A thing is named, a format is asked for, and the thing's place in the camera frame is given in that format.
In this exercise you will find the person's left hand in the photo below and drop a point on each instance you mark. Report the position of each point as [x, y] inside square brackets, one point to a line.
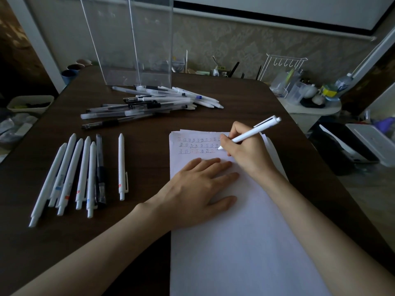
[191, 197]

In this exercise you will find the person's right hand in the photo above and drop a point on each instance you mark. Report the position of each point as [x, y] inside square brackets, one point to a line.
[253, 154]

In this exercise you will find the stack of white paper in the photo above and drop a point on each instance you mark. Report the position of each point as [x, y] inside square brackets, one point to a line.
[240, 249]

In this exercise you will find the pile of pens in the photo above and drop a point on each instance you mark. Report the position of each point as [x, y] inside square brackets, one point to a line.
[148, 104]

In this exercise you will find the person's right forearm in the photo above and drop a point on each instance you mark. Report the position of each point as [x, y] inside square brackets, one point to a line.
[327, 240]

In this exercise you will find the person's left forearm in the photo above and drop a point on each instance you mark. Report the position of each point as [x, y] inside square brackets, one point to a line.
[92, 255]

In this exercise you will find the clear plastic measuring jug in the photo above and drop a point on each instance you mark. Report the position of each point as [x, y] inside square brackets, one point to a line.
[295, 95]

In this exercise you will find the black round tray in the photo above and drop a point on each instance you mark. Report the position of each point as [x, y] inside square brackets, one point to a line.
[308, 103]

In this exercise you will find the black bag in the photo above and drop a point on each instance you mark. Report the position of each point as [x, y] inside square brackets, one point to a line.
[330, 154]

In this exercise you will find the black router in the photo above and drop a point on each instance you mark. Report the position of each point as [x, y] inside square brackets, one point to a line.
[235, 70]

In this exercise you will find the white teapot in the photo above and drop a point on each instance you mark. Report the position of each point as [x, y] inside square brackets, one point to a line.
[311, 90]

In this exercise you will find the small white bottle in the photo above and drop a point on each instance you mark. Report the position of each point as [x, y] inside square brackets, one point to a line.
[216, 73]

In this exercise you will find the yellow green container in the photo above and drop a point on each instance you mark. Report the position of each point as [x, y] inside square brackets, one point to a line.
[328, 91]

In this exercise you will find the clear plastic bottle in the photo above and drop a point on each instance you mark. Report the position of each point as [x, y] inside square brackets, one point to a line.
[343, 83]

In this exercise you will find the purple bottle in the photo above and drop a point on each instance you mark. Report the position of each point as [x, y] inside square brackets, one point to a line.
[384, 124]

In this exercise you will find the white projector screen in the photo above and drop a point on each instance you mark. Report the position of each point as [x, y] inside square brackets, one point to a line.
[277, 6]

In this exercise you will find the group of colourful cups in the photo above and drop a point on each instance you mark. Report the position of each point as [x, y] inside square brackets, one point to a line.
[68, 77]

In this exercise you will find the beige plastic bin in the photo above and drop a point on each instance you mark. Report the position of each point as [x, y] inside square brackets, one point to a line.
[15, 109]

